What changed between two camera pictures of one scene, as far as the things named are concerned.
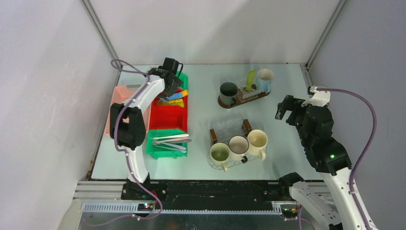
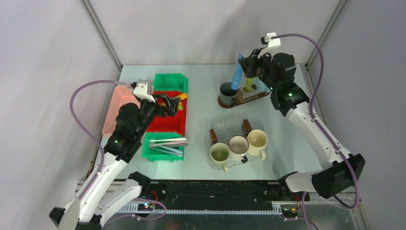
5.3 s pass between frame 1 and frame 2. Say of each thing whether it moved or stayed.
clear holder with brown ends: stayed
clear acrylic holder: stayed
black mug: stayed
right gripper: moved
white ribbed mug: stayed
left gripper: moved
